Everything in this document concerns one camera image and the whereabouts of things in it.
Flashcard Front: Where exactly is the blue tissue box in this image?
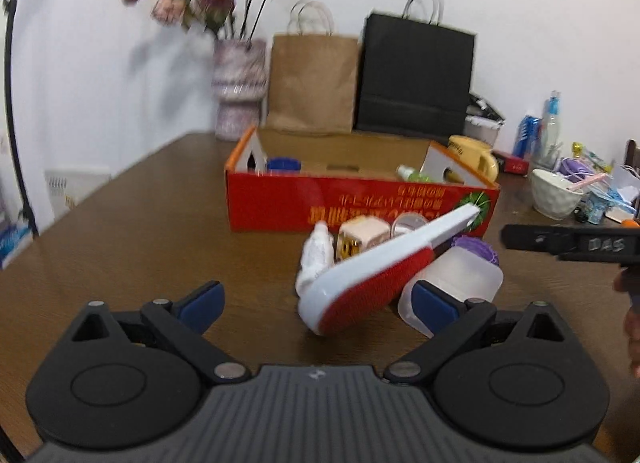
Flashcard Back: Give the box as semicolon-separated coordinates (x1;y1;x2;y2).
604;166;640;216

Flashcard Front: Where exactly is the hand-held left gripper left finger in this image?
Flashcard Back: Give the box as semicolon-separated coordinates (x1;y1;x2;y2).
60;280;252;386

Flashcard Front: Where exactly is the small red box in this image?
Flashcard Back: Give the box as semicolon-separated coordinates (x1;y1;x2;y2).
492;150;530;175

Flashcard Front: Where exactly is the white squeeze tube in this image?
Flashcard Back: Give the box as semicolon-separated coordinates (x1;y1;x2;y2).
295;222;335;297

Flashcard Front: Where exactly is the pink spoon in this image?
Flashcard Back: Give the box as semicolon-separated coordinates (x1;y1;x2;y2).
564;172;609;192

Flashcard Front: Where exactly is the black paper bag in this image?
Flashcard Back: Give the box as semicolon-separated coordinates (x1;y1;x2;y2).
353;0;477;134

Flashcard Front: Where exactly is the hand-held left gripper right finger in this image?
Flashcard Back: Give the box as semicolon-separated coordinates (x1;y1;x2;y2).
384;280;581;387

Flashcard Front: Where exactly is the black light stand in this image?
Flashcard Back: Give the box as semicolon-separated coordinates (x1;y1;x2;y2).
2;0;42;240

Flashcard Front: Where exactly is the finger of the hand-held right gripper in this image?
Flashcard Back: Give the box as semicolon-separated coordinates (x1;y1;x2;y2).
502;223;584;255

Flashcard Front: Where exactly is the small round clear jar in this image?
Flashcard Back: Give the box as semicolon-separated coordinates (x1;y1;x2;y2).
390;215;429;240

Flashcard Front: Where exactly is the small blue white cup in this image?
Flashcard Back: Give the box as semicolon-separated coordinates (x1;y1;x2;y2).
582;188;609;224

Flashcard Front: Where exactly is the blue round lid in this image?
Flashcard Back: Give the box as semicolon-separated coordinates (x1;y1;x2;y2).
266;156;303;173

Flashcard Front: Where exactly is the green small bottle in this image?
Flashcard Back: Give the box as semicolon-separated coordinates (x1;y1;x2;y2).
395;165;436;183

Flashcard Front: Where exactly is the blue white plastic bag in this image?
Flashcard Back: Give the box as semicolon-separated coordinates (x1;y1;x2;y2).
0;221;34;270

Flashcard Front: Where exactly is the mottled pink vase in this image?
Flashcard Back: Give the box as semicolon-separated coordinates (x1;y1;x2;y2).
210;38;268;142

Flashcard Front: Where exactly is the purple plastic cup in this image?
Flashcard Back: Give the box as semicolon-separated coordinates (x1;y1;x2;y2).
559;156;602;180

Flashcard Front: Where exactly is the brown paper bag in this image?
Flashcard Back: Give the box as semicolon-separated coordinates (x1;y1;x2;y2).
265;0;361;135

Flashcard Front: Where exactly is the beige cube adapter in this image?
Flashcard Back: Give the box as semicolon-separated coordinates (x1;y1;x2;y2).
335;216;392;262

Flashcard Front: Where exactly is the person's right hand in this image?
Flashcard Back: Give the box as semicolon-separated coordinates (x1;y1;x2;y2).
613;265;640;378

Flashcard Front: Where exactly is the clear glass bottle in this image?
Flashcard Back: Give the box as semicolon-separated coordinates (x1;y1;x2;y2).
537;91;562;170

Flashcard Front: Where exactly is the purple mesh ball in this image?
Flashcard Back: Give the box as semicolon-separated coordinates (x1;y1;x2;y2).
450;235;501;267

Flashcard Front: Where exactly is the blue drink can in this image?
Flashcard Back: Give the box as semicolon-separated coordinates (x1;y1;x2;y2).
513;114;542;159

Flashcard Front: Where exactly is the colourful snack packet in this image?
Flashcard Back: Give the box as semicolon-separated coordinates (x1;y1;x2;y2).
572;142;614;170

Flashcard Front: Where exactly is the white wall vent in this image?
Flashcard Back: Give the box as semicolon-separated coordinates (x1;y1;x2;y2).
43;168;112;220

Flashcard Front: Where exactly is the red and white lint brush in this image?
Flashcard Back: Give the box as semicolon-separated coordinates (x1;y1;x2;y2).
297;205;481;337

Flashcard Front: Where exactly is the red cardboard box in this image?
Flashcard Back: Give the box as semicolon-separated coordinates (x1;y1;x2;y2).
224;126;501;238

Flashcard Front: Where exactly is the clear plastic container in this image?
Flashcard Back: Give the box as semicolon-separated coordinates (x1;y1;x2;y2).
397;246;504;339

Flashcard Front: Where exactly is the white bowl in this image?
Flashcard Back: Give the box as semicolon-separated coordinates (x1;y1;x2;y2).
529;168;586;221

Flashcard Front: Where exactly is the yellow mug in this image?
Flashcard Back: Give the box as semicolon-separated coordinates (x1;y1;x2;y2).
447;135;501;181

